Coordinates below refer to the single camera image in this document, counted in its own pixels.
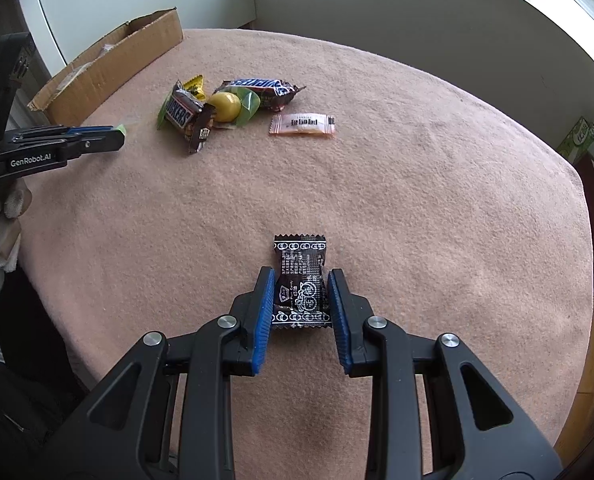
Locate person's left hand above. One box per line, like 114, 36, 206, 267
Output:
0, 180, 32, 273

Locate brown blue chocolate bar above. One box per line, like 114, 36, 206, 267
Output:
219, 76, 308, 113

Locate brown cardboard box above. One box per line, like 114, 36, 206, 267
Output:
27, 7, 184, 126

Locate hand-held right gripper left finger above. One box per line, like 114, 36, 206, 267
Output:
52, 266, 278, 480

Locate green candy packet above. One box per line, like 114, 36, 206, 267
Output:
156, 94, 174, 132

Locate pink white sachet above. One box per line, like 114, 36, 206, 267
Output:
268, 111, 337, 138

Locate small yellow snack packet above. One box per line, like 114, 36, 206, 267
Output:
182, 75, 208, 103

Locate green box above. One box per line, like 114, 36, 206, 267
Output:
557, 116, 594, 161

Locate window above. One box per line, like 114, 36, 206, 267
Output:
447, 0, 594, 86

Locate black snack packet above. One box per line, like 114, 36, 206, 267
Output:
272, 232, 334, 330

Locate yellow ball candy green wrapper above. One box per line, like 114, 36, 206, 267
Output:
208, 87, 262, 128

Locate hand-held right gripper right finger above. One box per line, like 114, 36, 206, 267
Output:
327, 268, 565, 480

